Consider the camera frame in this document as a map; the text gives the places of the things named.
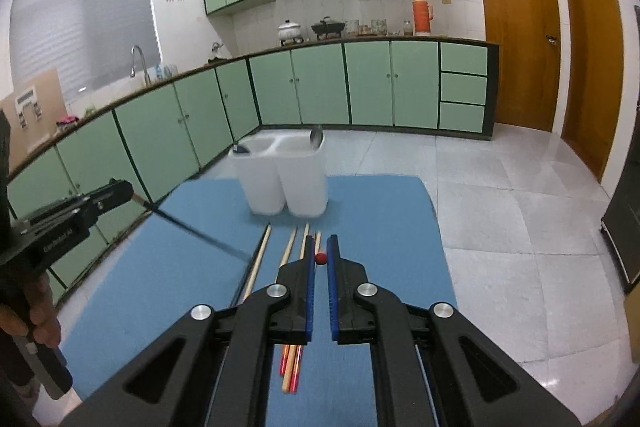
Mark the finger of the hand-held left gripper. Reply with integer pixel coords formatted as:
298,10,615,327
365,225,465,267
75,178,135,221

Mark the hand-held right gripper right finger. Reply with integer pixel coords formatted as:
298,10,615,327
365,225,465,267
326,234,583,427

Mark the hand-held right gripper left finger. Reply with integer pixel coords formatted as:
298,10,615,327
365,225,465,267
60,234,317,427

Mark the black chopstick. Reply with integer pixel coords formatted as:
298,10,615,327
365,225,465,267
131,193,256,263

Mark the white double utensil holder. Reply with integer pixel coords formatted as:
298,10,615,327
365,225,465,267
228,132,329,218

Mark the person's left hand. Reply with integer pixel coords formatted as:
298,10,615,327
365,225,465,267
0,272,64,353

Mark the blue mat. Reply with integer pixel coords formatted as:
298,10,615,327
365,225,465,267
59,174,458,427

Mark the cardboard box with white label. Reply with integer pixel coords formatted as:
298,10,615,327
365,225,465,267
0,74,69,160

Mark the metal faucet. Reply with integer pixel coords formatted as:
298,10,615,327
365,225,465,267
131,45,152,86

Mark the grey window blind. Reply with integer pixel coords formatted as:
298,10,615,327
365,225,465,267
10,0,162,108

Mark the green base cabinet run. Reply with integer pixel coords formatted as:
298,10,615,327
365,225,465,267
0,38,501,308

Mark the green drawer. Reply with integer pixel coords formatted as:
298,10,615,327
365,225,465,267
440,43,488,76
440,73,487,104
439,102,486,132

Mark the white cooking pot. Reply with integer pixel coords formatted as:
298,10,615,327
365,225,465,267
278,20,305,46

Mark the black wok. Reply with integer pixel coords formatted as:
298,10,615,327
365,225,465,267
311,17,347,40

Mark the orange thermos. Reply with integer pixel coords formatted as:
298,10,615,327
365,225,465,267
412,0,434,36

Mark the black glass cabinet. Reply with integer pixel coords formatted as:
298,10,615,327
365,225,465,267
600,172,640,294

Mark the wooden door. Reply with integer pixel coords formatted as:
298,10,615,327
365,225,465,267
556,0,626,182
468,0,562,132

